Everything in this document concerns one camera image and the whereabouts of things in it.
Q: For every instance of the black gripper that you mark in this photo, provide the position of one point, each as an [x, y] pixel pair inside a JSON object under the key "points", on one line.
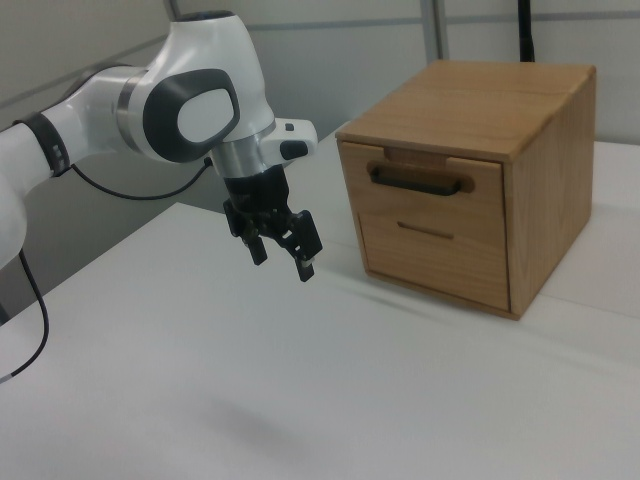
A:
{"points": [[257, 192]]}

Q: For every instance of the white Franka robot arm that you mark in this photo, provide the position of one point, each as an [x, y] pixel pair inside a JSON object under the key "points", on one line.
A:
{"points": [[205, 65]]}

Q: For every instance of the wooden drawer with slot grip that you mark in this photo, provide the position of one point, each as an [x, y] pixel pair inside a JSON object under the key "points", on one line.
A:
{"points": [[425, 260]]}

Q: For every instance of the wooden two-drawer cabinet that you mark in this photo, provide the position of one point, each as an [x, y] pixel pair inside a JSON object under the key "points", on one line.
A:
{"points": [[550, 200]]}

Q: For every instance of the black vertical pole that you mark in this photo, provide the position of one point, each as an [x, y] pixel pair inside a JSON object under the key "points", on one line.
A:
{"points": [[526, 30]]}

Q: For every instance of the grey partition post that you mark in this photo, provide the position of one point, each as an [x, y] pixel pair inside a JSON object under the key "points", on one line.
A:
{"points": [[437, 30]]}

